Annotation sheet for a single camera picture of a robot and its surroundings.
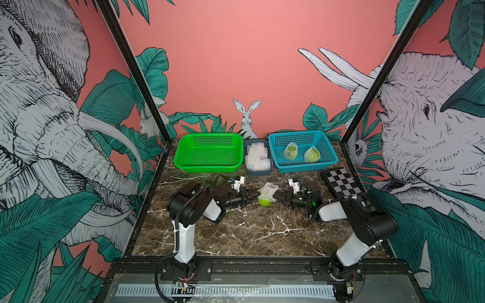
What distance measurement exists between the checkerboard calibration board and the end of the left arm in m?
0.42

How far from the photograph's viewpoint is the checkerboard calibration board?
973 millimetres

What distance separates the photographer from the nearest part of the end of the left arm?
78cm
